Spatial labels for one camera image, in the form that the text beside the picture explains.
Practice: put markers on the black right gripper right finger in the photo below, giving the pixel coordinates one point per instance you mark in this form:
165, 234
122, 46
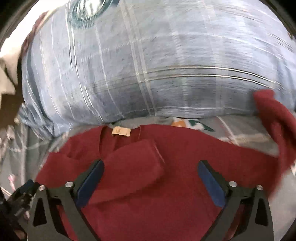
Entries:
245, 213

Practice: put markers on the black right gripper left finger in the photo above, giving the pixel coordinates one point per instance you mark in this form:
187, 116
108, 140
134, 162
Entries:
45, 222

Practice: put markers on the dark red sweater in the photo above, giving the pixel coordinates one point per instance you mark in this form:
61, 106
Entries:
150, 189

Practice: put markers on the blue plaid pillow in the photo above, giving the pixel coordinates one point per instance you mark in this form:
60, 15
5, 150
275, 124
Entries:
97, 62

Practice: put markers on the beige cloth pile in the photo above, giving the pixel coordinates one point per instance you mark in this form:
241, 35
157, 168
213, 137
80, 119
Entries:
9, 74

